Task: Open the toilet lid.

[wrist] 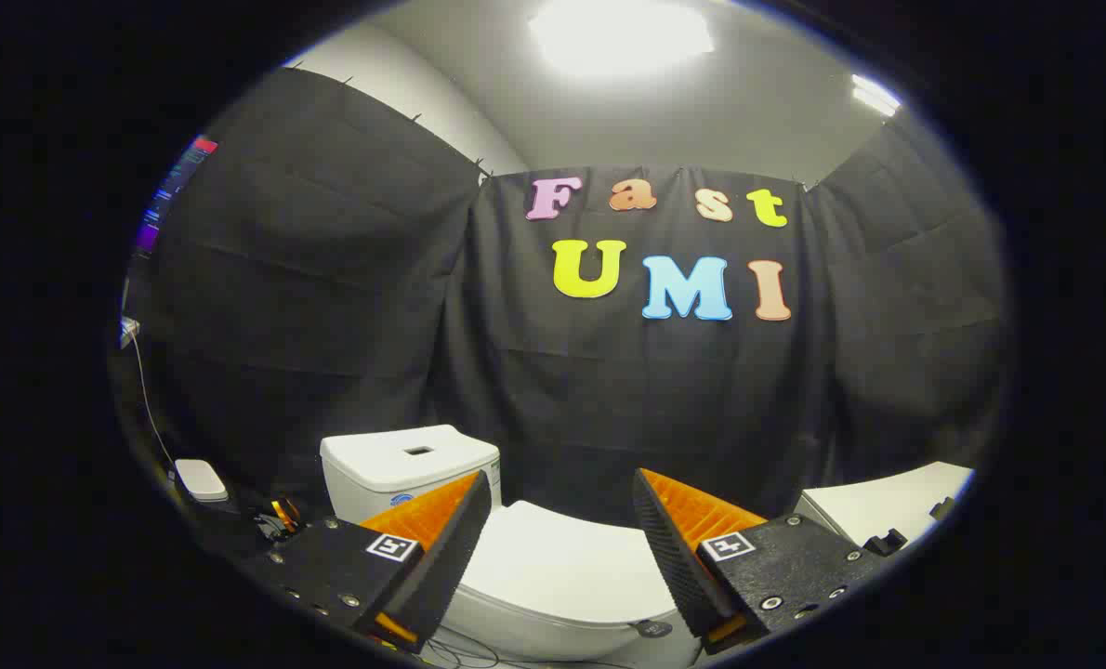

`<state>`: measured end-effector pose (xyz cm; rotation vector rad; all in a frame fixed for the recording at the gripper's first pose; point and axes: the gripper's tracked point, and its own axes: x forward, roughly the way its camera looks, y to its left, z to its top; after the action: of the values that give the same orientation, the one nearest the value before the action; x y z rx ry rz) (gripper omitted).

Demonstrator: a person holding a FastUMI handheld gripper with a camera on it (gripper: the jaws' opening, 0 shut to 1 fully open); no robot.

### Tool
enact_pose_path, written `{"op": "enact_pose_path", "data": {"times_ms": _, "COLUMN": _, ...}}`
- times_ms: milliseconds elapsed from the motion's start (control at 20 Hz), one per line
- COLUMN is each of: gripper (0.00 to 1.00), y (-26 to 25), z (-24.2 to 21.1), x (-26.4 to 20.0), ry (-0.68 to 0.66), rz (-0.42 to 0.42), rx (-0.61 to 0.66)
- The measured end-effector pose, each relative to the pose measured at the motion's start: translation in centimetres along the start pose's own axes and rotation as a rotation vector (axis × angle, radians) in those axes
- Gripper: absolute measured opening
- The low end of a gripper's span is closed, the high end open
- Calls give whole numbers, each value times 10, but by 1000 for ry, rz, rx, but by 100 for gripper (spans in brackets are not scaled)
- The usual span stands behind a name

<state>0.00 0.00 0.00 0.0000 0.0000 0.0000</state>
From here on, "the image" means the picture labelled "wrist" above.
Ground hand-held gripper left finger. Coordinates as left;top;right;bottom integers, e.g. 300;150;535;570
235;469;494;653

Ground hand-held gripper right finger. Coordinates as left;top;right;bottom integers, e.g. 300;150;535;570
631;467;890;656

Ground black backdrop cloth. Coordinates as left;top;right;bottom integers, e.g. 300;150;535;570
125;65;1014;531

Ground small white flat device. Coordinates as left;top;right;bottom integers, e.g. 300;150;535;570
174;459;229;503

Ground computer monitor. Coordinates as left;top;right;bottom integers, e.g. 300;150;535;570
135;137;219;256

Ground small ceiling light panel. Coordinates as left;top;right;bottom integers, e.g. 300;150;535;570
850;74;902;118

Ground large ceiling light panel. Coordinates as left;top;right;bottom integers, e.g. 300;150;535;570
529;0;714;77

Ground thin black floor cables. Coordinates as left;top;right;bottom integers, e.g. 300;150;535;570
421;632;503;668

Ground thin white cable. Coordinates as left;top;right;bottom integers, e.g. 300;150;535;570
121;316;178;467

